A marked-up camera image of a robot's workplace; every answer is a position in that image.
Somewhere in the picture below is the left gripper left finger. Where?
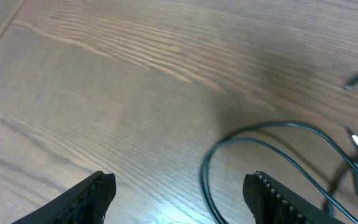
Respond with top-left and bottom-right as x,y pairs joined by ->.
14,170 -> 116,224

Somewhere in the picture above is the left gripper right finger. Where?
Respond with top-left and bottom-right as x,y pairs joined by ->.
242,171 -> 343,224

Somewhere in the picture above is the black USB cable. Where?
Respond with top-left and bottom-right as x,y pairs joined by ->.
198,62 -> 358,224

